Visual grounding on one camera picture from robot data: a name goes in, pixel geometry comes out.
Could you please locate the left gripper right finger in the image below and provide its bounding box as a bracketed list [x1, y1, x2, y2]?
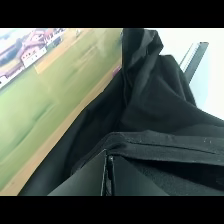
[107, 154, 170, 197]

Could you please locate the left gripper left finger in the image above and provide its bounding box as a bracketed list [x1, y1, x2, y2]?
[48, 149, 108, 197]

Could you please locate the black garment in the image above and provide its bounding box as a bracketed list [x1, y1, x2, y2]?
[18, 28, 224, 197]

